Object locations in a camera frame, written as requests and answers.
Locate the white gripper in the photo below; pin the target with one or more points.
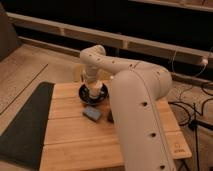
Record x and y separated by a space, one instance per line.
91 80

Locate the white ceramic cup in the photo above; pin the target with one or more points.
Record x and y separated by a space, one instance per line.
93 93

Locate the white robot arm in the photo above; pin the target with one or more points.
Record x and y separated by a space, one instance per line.
133 92

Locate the black ceramic bowl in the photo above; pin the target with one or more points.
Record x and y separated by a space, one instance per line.
89 101

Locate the blue sponge block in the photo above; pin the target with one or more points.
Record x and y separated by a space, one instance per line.
92 113

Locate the black rectangular remote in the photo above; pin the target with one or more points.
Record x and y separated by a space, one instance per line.
110 118

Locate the dark grey floor mat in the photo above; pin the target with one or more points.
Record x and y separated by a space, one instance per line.
22 141

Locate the grey sofa corner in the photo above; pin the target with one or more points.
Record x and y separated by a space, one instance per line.
9 40

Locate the black tripod stand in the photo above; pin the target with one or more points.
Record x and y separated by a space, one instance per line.
203 134

